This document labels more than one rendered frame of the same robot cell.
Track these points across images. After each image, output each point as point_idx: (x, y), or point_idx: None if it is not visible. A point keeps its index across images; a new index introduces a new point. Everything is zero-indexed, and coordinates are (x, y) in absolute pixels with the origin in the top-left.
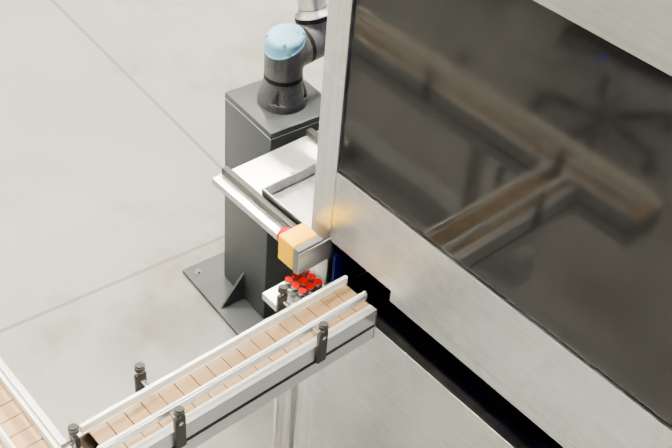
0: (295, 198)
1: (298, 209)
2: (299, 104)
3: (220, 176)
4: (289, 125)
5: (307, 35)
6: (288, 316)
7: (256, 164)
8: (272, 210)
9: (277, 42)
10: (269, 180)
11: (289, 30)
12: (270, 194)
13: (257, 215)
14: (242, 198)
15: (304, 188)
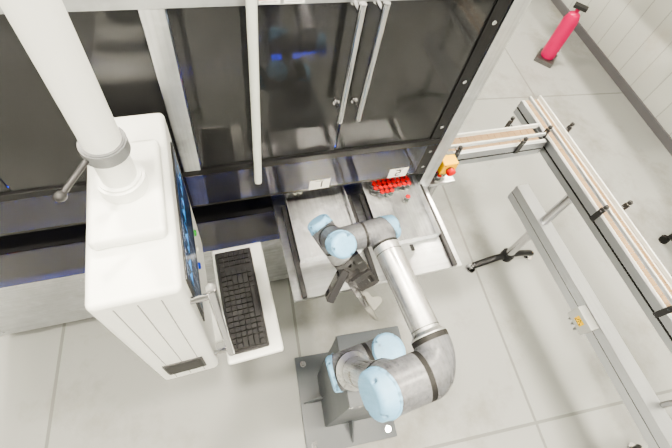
0: (419, 229)
1: (420, 220)
2: None
3: (457, 264)
4: (381, 329)
5: (368, 348)
6: (453, 151)
7: (432, 265)
8: (437, 220)
9: (399, 341)
10: (429, 249)
11: (385, 352)
12: (437, 226)
13: (443, 226)
14: (448, 241)
15: (411, 234)
